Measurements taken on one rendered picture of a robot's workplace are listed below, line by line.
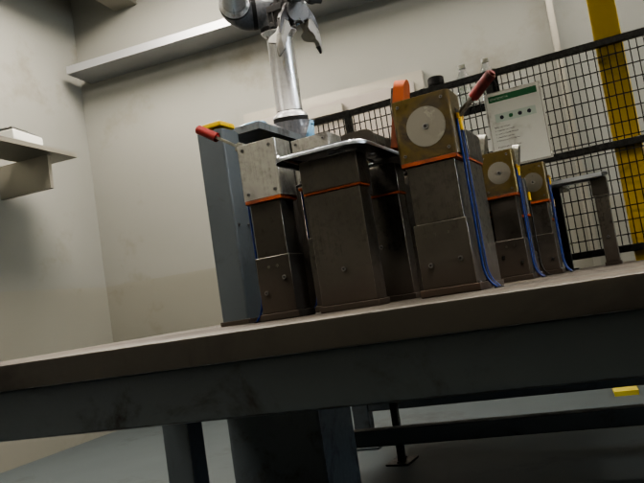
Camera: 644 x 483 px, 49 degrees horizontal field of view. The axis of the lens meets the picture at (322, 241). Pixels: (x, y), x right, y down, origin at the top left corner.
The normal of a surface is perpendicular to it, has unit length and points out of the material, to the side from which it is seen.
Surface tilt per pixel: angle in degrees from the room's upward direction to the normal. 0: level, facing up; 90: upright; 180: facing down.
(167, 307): 90
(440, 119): 90
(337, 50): 90
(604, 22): 90
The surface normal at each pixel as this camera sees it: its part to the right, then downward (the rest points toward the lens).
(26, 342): 0.93, -0.17
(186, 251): -0.33, -0.04
